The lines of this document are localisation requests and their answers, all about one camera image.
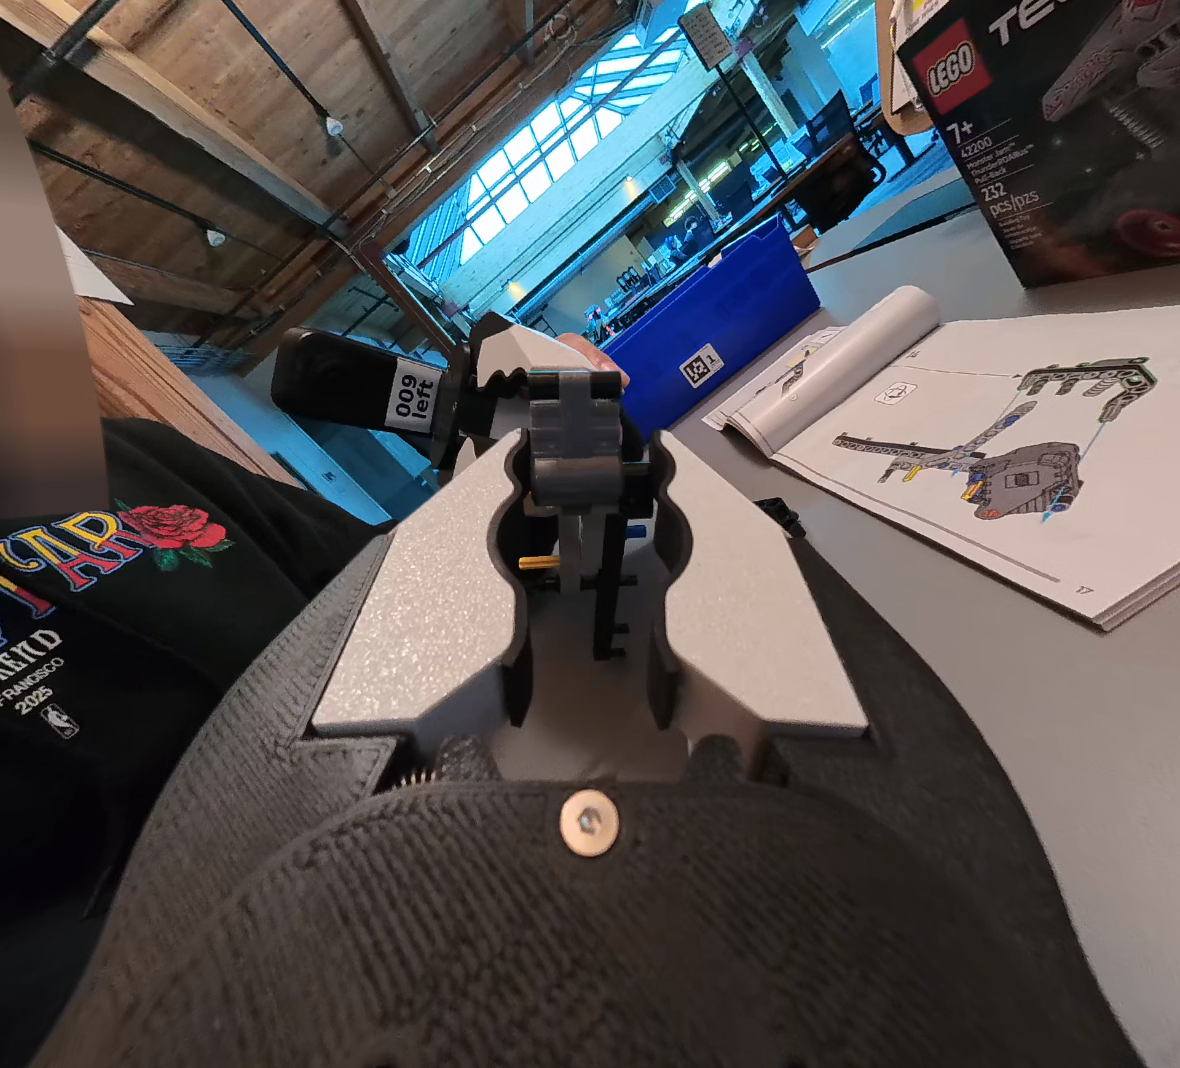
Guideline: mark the grey and black brick model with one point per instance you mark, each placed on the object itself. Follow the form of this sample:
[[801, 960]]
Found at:
[[576, 441]]

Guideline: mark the white instruction booklet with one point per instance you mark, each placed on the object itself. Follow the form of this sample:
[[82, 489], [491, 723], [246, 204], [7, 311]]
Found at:
[[931, 386]]

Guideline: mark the black office chair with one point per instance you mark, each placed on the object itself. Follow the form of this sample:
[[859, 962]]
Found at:
[[840, 161]]

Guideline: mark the blue bin with square tag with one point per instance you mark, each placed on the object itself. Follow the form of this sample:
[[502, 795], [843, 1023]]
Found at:
[[737, 322]]

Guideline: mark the person's black printed sweatshirt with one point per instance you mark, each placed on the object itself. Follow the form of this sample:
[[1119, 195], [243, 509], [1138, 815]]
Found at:
[[137, 672]]

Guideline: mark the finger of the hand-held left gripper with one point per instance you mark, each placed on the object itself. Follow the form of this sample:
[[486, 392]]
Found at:
[[508, 419], [530, 350]]

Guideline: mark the white hanging sign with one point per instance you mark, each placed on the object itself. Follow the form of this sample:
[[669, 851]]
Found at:
[[707, 38]]

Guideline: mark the black ceiling pipe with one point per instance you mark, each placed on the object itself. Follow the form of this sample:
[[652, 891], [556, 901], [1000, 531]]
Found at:
[[225, 4]]

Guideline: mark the grey desk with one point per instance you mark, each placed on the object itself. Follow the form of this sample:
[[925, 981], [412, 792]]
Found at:
[[1014, 765]]

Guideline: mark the person's left hand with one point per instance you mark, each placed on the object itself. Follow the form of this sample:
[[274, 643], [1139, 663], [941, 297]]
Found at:
[[604, 361]]

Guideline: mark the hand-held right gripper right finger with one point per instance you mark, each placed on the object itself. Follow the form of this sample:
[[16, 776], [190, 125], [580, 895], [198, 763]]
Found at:
[[747, 626]]

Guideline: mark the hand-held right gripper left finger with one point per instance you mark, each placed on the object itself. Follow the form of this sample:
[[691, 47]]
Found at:
[[423, 626]]

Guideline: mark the black toy set box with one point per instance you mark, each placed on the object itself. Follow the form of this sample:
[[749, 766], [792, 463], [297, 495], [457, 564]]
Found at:
[[1059, 119]]

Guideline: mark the ceiling spot lamp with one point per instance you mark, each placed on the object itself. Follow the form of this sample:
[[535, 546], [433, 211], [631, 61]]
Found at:
[[214, 237], [333, 126]]

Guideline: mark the small black brick piece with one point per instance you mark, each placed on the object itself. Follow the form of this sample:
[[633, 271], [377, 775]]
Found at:
[[779, 515]]

